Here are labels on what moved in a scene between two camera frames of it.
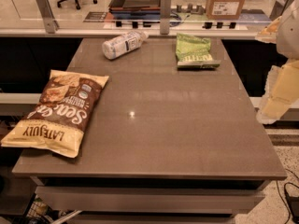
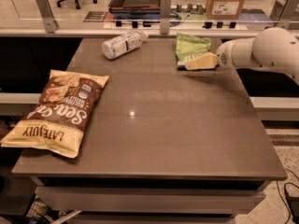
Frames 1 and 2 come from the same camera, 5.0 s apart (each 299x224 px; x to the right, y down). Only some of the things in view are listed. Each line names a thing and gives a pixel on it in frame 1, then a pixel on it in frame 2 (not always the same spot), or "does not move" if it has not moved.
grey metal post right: x=279 y=3 does not move
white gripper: x=290 y=35 -> x=222 y=58
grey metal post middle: x=165 y=7 does not move
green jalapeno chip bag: x=194 y=53 does not move
